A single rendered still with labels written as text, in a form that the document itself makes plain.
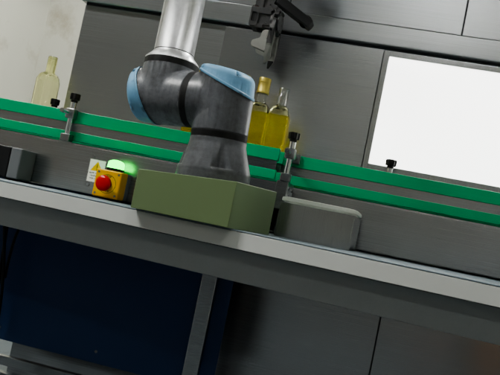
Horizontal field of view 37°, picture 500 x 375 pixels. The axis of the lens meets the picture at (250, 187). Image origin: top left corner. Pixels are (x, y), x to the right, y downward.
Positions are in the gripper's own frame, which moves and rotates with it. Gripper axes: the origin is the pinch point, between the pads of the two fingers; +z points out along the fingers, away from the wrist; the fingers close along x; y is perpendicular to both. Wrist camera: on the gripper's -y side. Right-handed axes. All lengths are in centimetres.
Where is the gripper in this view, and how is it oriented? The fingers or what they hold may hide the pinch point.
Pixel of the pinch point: (269, 62)
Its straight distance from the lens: 210.4
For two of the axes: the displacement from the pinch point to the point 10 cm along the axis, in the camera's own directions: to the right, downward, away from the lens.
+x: -2.0, -0.8, -9.8
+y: -9.6, -1.9, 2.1
